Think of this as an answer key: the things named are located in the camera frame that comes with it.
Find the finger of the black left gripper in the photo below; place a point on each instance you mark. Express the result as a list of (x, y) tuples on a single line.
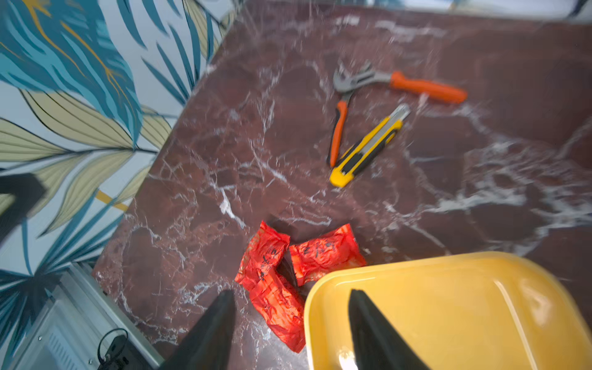
[(20, 193)]

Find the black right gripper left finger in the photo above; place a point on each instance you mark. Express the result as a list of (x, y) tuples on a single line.
[(208, 344)]

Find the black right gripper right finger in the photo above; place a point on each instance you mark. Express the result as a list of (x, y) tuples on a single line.
[(377, 345)]

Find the yellow plastic tray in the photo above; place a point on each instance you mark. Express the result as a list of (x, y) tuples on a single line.
[(487, 310)]

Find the small red tea bag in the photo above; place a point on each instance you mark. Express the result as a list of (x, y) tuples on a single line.
[(338, 250)]

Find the yellow black utility knife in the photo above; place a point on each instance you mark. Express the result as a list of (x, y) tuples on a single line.
[(361, 155)]

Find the aluminium front rail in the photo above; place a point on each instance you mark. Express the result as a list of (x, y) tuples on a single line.
[(80, 327)]

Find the orange handled pliers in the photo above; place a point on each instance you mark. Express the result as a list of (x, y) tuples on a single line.
[(369, 82)]

